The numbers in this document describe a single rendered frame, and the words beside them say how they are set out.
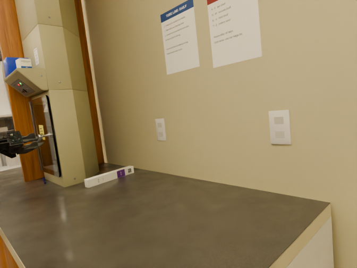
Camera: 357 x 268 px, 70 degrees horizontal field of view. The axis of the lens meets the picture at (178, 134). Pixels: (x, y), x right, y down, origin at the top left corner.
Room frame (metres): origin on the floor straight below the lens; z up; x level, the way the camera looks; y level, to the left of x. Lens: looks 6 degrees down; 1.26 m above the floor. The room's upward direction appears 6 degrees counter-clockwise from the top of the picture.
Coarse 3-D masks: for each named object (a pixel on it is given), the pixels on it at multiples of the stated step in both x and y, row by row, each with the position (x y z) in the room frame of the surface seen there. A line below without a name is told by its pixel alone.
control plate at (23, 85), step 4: (16, 80) 1.25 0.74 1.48; (20, 80) 1.22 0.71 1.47; (12, 84) 1.33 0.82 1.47; (16, 84) 1.30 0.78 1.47; (20, 84) 1.27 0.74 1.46; (24, 84) 1.24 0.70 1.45; (16, 88) 1.36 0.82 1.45; (20, 88) 1.33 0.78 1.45; (24, 88) 1.29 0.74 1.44; (28, 92) 1.32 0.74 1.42; (32, 92) 1.28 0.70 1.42
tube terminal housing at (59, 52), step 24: (24, 48) 1.41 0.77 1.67; (48, 48) 1.23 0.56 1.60; (72, 48) 1.36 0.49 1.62; (48, 72) 1.21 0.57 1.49; (72, 72) 1.31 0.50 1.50; (48, 96) 1.22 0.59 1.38; (72, 96) 1.28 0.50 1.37; (72, 120) 1.27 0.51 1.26; (72, 144) 1.25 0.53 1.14; (72, 168) 1.24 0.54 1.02; (96, 168) 1.44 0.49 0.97
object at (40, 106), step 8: (32, 104) 1.39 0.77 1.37; (40, 104) 1.29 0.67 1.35; (48, 104) 1.21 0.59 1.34; (32, 112) 1.41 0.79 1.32; (40, 112) 1.30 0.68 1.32; (48, 112) 1.21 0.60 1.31; (40, 120) 1.32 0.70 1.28; (48, 120) 1.22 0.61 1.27; (48, 128) 1.24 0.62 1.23; (48, 144) 1.27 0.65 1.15; (40, 152) 1.40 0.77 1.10; (48, 152) 1.29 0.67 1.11; (56, 152) 1.21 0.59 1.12; (48, 160) 1.30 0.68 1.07; (56, 160) 1.21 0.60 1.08; (48, 168) 1.32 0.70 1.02; (56, 168) 1.22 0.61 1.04; (56, 176) 1.24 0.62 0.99
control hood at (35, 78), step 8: (16, 72) 1.16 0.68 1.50; (24, 72) 1.15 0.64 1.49; (32, 72) 1.17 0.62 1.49; (40, 72) 1.19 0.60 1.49; (8, 80) 1.31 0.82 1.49; (24, 80) 1.20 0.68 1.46; (32, 80) 1.17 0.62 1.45; (40, 80) 1.19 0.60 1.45; (32, 88) 1.24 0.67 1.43; (40, 88) 1.19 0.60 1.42
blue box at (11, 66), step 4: (4, 60) 1.32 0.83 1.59; (8, 60) 1.29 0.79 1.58; (12, 60) 1.30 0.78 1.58; (4, 64) 1.33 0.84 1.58; (8, 64) 1.29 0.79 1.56; (12, 64) 1.30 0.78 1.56; (4, 68) 1.34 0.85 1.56; (8, 68) 1.28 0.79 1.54; (12, 68) 1.29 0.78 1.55; (8, 72) 1.28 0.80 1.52
